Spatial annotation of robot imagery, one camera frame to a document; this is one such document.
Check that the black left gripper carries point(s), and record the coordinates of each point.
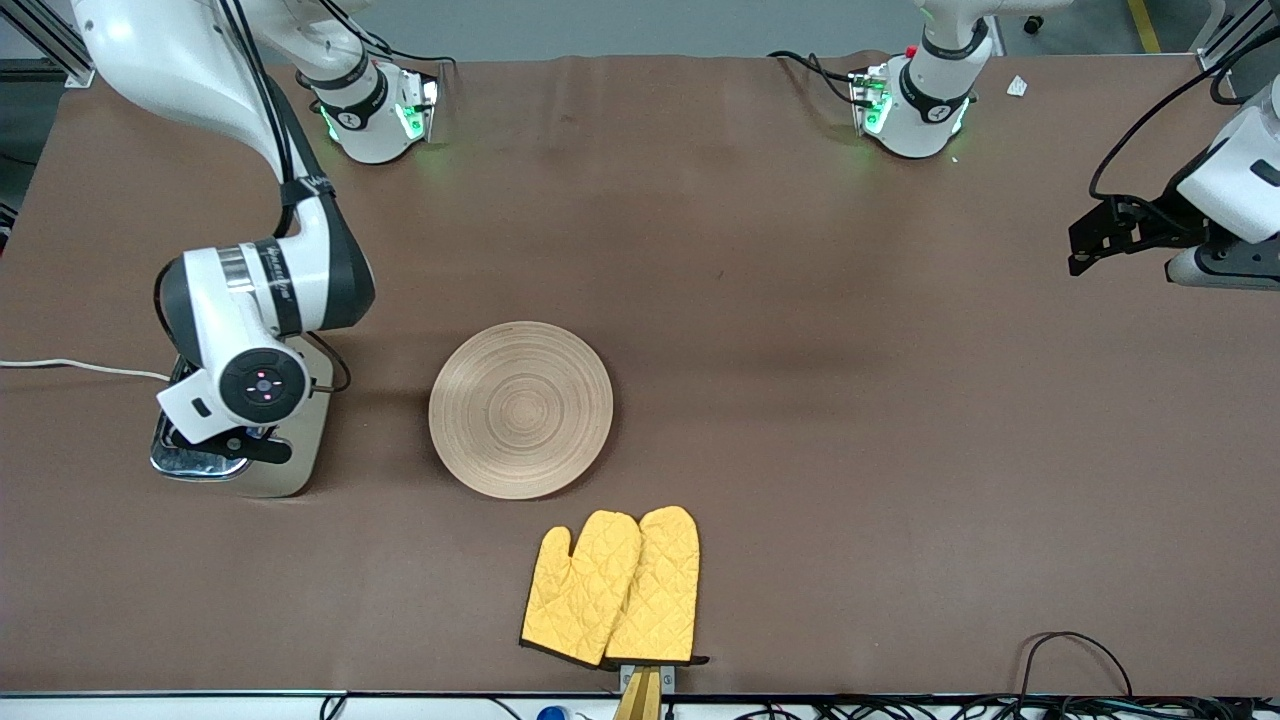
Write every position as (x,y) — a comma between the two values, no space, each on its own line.
(1166,222)

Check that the round wooden plate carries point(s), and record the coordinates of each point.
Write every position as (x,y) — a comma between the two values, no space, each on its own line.
(520,410)

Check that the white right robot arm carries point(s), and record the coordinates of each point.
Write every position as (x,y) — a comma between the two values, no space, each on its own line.
(160,60)

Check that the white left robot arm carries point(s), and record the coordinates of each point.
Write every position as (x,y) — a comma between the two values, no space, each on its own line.
(925,110)

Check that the cream and chrome toaster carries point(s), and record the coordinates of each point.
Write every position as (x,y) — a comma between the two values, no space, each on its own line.
(300,470)

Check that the white paper scrap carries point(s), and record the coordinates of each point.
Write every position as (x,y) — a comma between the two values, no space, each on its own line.
(1017,86)

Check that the base connector box green light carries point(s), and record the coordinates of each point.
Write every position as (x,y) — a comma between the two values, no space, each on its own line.
(868,100)
(418,105)

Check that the brown table cover cloth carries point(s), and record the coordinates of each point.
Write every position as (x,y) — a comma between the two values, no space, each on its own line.
(760,300)

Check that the yellow quilted oven mitt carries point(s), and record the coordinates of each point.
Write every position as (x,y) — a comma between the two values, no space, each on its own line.
(660,590)
(575,600)

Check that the aluminium frame profile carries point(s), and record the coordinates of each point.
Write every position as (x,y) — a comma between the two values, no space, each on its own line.
(60,55)
(1225,50)

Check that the grey metal bracket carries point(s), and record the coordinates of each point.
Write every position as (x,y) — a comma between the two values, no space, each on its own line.
(667,678)

